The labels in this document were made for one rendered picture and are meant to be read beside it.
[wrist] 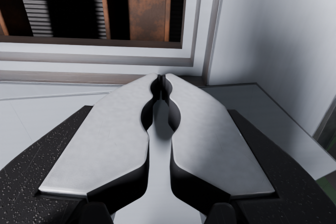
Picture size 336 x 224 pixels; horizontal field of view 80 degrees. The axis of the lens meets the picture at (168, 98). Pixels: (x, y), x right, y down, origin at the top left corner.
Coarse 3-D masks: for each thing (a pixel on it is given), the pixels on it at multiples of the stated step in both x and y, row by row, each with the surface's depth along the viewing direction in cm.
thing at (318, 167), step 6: (318, 144) 16; (318, 150) 17; (324, 150) 17; (312, 156) 17; (318, 156) 17; (324, 156) 17; (330, 156) 17; (312, 162) 17; (318, 162) 17; (324, 162) 17; (330, 162) 17; (306, 168) 18; (312, 168) 18; (318, 168) 18; (324, 168) 18; (330, 168) 18; (312, 174) 18; (318, 174) 18; (324, 174) 18
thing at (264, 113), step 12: (252, 96) 14; (264, 96) 14; (252, 108) 14; (264, 108) 14; (276, 108) 14; (252, 120) 15; (264, 120) 15; (276, 120) 15; (288, 120) 15; (264, 132) 15; (276, 132) 15; (288, 132) 15; (300, 132) 15; (288, 144) 16; (300, 144) 16; (312, 144) 16; (300, 156) 17
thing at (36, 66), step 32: (192, 0) 14; (192, 32) 15; (0, 64) 14; (32, 64) 14; (64, 64) 14; (96, 64) 14; (128, 64) 14; (160, 64) 15; (192, 64) 15; (0, 96) 13
